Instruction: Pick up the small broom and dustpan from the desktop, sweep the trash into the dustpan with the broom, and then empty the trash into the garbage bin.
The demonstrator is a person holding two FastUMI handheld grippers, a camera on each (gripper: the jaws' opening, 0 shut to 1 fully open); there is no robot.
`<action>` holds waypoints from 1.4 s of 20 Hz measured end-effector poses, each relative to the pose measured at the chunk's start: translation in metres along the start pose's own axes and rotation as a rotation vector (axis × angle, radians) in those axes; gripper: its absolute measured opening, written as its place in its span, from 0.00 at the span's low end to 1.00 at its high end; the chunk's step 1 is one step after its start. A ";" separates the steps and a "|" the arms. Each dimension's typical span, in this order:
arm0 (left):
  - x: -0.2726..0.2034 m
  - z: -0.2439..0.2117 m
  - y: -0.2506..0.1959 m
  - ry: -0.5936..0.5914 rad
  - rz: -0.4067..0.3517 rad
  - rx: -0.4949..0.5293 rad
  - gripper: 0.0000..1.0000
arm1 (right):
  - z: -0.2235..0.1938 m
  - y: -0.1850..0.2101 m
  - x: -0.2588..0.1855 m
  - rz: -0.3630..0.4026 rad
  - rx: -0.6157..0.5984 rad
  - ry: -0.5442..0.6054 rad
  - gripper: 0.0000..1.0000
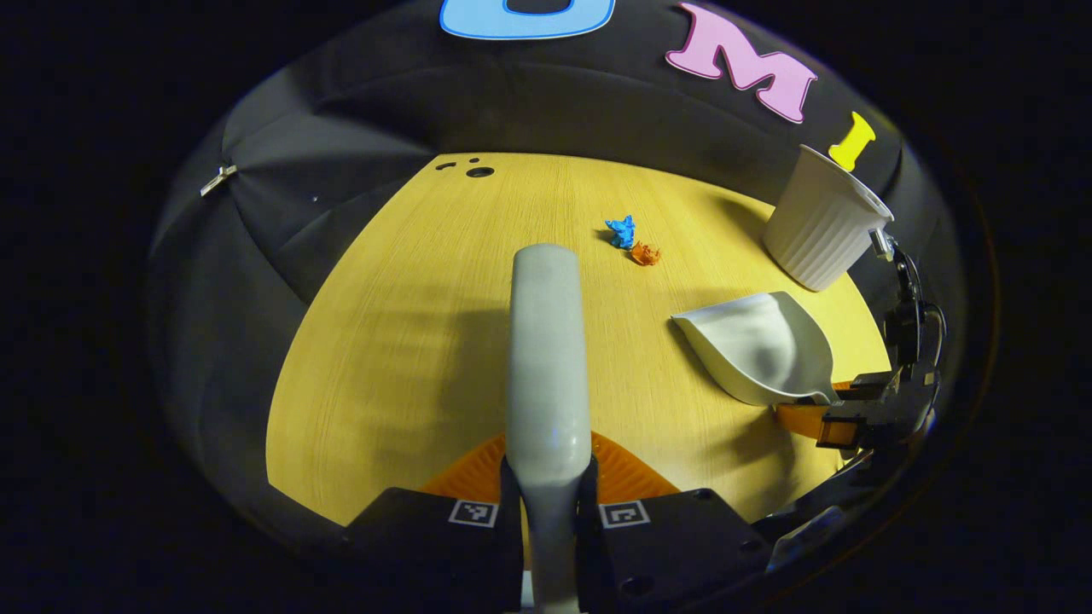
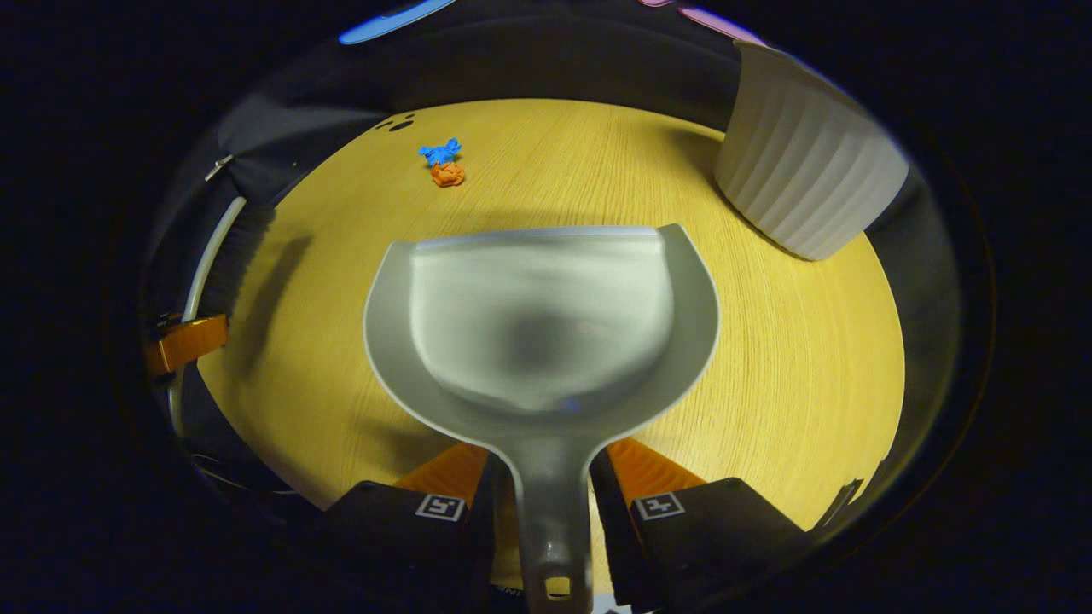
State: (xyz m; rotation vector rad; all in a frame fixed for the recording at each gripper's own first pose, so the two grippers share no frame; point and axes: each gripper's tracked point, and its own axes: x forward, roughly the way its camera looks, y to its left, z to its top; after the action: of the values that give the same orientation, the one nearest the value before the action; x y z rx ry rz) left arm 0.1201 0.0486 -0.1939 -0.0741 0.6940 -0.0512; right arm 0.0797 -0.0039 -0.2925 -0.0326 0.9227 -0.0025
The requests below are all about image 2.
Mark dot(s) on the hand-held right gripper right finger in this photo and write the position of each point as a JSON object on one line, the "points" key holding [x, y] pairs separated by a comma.
{"points": [[610, 529]]}

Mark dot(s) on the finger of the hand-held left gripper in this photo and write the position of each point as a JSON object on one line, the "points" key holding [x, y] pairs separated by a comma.
{"points": [[188, 341]]}

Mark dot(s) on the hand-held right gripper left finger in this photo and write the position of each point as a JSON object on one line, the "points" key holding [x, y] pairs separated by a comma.
{"points": [[482, 546]]}

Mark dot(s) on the small white broom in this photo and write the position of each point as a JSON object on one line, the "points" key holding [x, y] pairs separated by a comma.
{"points": [[239, 256]]}

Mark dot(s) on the white plastic dustpan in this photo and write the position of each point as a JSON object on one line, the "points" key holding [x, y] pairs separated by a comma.
{"points": [[546, 324]]}

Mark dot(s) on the orange paper trash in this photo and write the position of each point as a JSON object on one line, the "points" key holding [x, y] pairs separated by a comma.
{"points": [[448, 174]]}

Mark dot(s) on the blue paper trash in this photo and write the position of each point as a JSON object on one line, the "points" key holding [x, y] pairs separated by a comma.
{"points": [[440, 152]]}

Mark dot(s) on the white ribbed garbage bin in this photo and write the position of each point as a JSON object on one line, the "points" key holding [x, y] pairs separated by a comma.
{"points": [[802, 170]]}

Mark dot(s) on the white cloth clip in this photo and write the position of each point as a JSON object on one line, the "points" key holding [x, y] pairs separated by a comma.
{"points": [[219, 167]]}

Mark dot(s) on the black desk edge clamp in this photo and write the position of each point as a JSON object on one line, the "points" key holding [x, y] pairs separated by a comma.
{"points": [[840, 503]]}

